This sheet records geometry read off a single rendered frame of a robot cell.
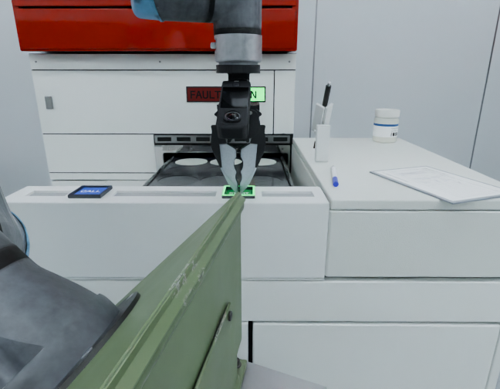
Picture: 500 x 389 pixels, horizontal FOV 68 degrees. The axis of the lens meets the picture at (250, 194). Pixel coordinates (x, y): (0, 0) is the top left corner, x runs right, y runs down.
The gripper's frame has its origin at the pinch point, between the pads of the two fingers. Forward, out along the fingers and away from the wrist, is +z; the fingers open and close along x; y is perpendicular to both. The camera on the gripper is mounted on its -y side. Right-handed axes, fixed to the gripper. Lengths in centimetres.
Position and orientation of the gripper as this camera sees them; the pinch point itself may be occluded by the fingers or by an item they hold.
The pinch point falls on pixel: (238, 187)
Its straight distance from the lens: 63.5
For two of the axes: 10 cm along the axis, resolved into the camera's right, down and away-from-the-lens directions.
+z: 0.0, 9.5, 3.1
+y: 0.1, -3.1, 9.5
